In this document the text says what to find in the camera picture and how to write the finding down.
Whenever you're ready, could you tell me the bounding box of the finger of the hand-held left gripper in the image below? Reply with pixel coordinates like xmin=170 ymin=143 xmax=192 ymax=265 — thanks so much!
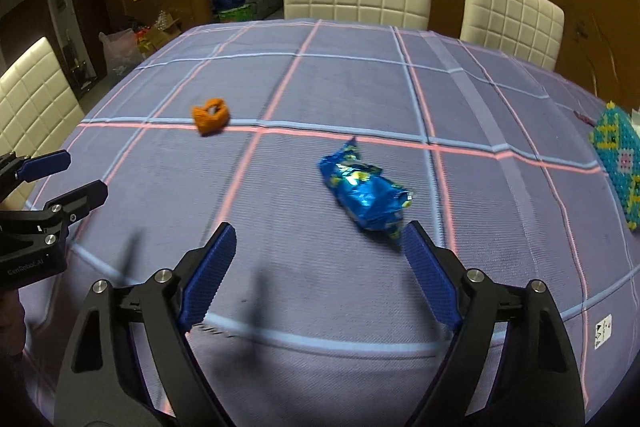
xmin=0 ymin=149 xmax=72 ymax=202
xmin=44 ymin=180 xmax=109 ymax=228

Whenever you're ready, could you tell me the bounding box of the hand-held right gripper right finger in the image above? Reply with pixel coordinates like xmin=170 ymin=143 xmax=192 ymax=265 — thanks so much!
xmin=401 ymin=221 xmax=586 ymax=427

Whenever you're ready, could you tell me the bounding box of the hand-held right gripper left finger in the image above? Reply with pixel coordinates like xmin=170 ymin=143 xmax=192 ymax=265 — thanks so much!
xmin=52 ymin=221 xmax=237 ymax=427

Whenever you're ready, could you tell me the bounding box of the shiny blue snack wrapper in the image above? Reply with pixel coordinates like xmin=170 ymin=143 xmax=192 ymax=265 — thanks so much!
xmin=319 ymin=137 xmax=417 ymax=240

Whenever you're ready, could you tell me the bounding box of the small orange knitted object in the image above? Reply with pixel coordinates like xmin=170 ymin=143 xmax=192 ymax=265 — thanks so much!
xmin=192 ymin=98 xmax=231 ymax=138

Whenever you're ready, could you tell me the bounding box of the translucent plastic bag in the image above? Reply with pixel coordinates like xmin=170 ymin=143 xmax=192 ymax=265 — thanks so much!
xmin=98 ymin=29 xmax=143 ymax=82

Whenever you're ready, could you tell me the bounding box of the open cardboard box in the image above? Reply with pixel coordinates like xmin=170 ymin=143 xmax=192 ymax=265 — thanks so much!
xmin=137 ymin=13 xmax=183 ymax=54

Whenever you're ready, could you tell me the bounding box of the purple plaid tablecloth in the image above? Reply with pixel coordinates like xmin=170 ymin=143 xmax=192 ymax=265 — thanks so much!
xmin=20 ymin=18 xmax=640 ymax=427

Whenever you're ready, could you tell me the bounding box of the wooden partition cabinet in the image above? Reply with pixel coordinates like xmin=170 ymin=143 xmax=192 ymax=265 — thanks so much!
xmin=122 ymin=0 xmax=214 ymax=28

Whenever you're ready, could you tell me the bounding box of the beaded tissue box cover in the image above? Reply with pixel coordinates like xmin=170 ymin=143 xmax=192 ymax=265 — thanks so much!
xmin=589 ymin=102 xmax=640 ymax=235

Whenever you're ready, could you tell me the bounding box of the green patterned bag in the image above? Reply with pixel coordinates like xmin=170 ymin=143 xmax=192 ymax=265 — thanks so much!
xmin=216 ymin=4 xmax=258 ymax=24

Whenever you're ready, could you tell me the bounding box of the wooden sideboard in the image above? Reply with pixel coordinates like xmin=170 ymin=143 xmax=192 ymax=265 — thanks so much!
xmin=432 ymin=0 xmax=469 ymax=40

